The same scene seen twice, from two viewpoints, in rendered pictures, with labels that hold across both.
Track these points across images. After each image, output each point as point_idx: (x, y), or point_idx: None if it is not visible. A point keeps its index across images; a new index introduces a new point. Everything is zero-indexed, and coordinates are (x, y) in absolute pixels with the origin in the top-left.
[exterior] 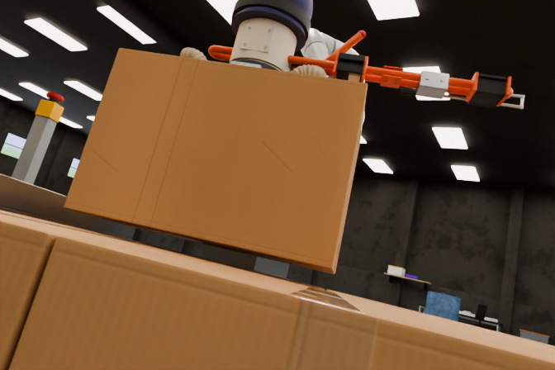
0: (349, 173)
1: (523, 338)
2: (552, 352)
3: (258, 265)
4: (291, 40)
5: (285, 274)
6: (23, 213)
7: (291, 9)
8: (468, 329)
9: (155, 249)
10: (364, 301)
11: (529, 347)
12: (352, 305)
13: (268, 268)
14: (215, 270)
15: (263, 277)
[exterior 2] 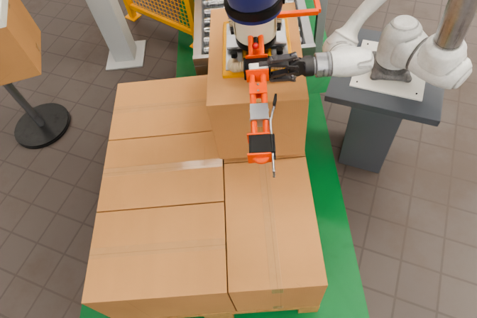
0: (214, 135)
1: (323, 266)
2: (143, 214)
3: (355, 108)
4: (245, 27)
5: (398, 118)
6: None
7: (231, 13)
8: (166, 202)
9: (192, 117)
10: (202, 177)
11: (135, 207)
12: (115, 175)
13: (370, 111)
14: (121, 155)
15: (162, 153)
